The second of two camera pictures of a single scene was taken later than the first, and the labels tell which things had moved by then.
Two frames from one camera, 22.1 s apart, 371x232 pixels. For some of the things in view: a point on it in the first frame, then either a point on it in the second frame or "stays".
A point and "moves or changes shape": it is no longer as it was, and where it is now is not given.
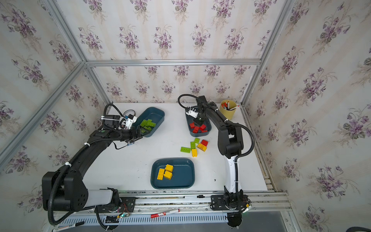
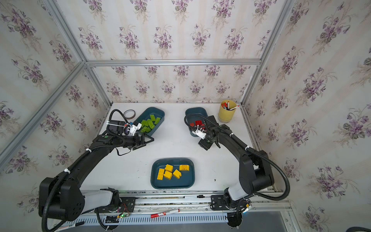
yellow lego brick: [169, 167] stays
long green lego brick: [145, 123] stays
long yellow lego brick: [161, 173] stays
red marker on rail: [164, 213] stays
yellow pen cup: [227, 108] stays
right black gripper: [200, 116] -> [207, 141]
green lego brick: [186, 150] -> [150, 123]
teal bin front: [183, 173] stays
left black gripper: [138, 133] -> [137, 140]
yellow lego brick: [201, 147] moves or changes shape
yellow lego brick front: [194, 152] -> [177, 174]
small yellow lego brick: [167, 175] stays
